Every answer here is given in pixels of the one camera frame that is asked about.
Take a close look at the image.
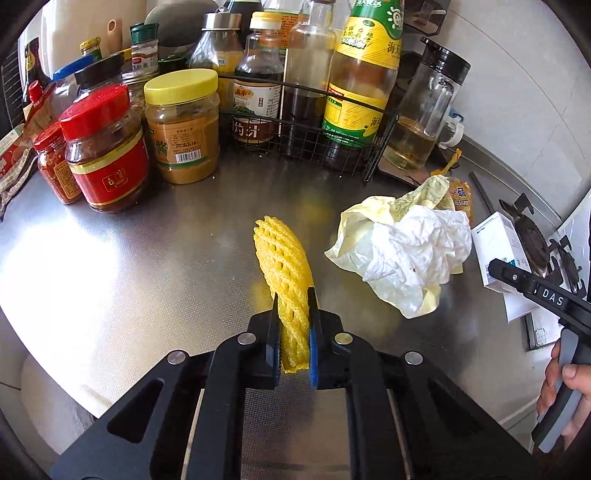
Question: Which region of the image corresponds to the yellow lid peanut butter jar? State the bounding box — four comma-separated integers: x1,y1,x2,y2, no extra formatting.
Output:
144,69,221,185

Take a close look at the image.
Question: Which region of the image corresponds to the small red lid chili jar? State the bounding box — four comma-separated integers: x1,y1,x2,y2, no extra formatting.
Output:
33,121,84,205

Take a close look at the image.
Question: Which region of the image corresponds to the small white box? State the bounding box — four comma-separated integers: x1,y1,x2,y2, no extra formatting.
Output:
471,211,532,292

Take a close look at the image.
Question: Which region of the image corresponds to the black wire rack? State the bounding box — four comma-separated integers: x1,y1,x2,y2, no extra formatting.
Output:
0,60,24,134

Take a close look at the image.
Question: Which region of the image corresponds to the cream cabinet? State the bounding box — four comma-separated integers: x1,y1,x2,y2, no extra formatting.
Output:
41,0,139,70

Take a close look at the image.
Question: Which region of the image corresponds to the wooden utensil handle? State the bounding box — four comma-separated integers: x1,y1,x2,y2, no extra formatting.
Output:
106,18,124,56

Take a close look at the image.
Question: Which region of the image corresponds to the green cap spice bottle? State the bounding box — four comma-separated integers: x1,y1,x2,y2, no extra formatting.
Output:
124,22,160,116

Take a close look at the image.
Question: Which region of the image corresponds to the stainless gas hob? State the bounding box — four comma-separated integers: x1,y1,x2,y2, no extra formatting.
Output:
468,171,591,352

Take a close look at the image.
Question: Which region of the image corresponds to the red white food packet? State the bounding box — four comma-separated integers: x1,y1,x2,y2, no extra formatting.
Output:
0,124,40,220

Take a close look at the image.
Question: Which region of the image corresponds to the dark soy sauce bottle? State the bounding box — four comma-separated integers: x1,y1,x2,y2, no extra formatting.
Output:
21,37,51,93

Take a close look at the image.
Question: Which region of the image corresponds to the large red lid sauce jar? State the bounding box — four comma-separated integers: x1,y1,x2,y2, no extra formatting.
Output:
59,83,153,214

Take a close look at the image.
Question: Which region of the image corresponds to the red spout pouch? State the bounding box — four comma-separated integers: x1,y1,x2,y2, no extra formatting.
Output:
23,80,61,139

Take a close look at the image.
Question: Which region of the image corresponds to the black lid jar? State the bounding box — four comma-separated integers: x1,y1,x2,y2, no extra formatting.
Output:
74,53,127,100

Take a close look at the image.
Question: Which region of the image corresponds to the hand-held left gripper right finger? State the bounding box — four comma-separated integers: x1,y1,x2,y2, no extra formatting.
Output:
307,287,541,480

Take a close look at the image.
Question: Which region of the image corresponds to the person's right hand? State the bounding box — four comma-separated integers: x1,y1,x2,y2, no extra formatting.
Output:
536,340,591,439

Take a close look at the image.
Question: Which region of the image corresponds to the dark rounded vessel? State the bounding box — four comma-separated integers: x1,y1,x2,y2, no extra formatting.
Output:
143,0,218,47

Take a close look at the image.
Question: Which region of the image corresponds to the yellow plastic wrapper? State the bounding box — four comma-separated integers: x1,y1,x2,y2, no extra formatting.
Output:
431,148,463,178

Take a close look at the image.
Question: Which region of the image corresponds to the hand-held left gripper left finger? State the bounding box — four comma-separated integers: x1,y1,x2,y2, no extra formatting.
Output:
48,295,282,480

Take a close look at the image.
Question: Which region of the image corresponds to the large yellow green label bottle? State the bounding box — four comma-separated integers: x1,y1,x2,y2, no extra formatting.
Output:
322,0,403,174

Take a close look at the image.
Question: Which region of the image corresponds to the large black burner grate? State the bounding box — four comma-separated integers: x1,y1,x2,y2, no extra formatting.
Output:
499,193,588,296

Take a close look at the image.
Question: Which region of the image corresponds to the clear bottle red cap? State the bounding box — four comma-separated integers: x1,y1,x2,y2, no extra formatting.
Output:
279,0,338,158

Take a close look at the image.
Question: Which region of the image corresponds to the black wire basket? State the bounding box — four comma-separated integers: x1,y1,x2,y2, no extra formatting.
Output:
219,80,399,183

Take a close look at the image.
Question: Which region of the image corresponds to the wall-mounted grey seasoning box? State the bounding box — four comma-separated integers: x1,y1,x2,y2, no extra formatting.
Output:
402,0,446,37

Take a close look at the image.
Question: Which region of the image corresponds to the yellow foam fruit net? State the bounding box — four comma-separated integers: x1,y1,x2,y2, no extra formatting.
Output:
253,215,317,376

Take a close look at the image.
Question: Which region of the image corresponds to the small yellow cap bottle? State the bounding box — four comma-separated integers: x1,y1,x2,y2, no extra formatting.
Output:
79,37,103,63

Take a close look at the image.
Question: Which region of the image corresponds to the crumpled yellow white paper wrapper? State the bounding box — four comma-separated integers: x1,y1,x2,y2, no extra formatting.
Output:
324,175,472,319

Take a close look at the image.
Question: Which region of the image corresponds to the yellow cap brown sauce bottle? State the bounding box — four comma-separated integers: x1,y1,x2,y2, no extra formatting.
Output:
232,11,284,147

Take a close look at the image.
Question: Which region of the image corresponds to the orange soap packet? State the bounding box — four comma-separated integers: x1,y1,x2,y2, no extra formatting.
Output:
445,178,474,222

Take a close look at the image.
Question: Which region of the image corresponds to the steel cap oil bottle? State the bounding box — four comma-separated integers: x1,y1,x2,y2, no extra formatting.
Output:
189,11,244,112

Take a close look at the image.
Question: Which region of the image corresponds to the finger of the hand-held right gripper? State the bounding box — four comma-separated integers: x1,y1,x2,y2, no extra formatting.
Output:
488,257,536,294

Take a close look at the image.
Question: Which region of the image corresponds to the glass oil jug black lid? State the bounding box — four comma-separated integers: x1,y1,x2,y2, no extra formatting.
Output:
383,37,472,171

